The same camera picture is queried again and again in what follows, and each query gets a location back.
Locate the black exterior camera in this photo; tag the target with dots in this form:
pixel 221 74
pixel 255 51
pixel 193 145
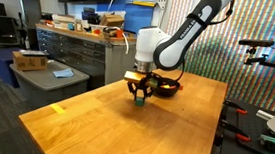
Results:
pixel 257 42

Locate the yellow level tool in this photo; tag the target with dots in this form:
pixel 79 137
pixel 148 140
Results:
pixel 142 3

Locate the blue storage bin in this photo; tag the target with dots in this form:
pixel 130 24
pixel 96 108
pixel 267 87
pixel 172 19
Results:
pixel 1 63

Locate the yellow tape strip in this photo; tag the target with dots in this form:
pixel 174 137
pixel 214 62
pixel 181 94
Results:
pixel 57 108

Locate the grey drawer cabinet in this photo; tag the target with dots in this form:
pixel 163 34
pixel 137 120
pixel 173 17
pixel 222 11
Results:
pixel 79 48

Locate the blue board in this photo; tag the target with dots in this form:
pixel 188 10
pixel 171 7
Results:
pixel 134 13

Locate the dark blue equipment pile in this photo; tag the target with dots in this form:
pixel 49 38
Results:
pixel 90 16

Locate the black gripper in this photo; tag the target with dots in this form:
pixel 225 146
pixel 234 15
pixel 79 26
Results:
pixel 150 81

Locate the gold wrist camera bar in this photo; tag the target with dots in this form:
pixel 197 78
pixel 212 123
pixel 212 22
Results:
pixel 134 76

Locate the blue cloth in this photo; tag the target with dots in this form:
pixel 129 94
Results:
pixel 63 73

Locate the silver aluminium bar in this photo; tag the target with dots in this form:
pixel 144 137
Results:
pixel 264 115

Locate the stack of books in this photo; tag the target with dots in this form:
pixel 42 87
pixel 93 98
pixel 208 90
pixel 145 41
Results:
pixel 62 21

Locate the black bowl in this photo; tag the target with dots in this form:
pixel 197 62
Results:
pixel 171 91

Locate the small orange item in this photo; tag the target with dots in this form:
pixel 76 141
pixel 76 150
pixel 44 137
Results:
pixel 119 33

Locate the white metal rail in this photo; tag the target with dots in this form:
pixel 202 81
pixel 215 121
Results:
pixel 159 15

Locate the open cardboard box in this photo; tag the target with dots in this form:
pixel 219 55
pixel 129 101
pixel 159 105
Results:
pixel 113 20

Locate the grey plastic tote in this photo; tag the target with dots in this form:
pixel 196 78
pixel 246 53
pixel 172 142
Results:
pixel 46 84

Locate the colourful patterned backdrop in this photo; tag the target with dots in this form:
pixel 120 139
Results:
pixel 212 60

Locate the green cube toy block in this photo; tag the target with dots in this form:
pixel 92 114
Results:
pixel 139 102

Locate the red hexagonal toy block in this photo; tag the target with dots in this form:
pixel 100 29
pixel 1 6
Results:
pixel 180 87

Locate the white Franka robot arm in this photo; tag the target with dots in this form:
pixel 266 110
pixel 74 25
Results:
pixel 170 49

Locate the printed cardboard box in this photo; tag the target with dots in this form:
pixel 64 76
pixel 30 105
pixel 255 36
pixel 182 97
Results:
pixel 30 62

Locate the flat grey tray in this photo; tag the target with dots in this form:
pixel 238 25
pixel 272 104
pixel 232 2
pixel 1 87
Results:
pixel 32 53

